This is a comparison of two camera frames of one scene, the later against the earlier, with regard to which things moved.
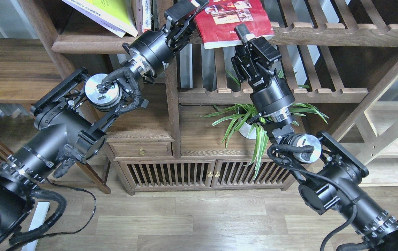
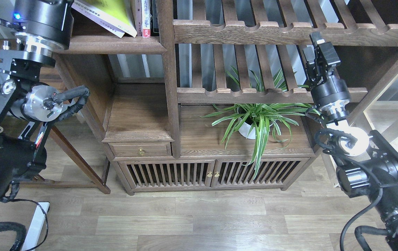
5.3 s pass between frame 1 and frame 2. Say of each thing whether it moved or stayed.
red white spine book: stayed
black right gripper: moved
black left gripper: moved
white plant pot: stayed
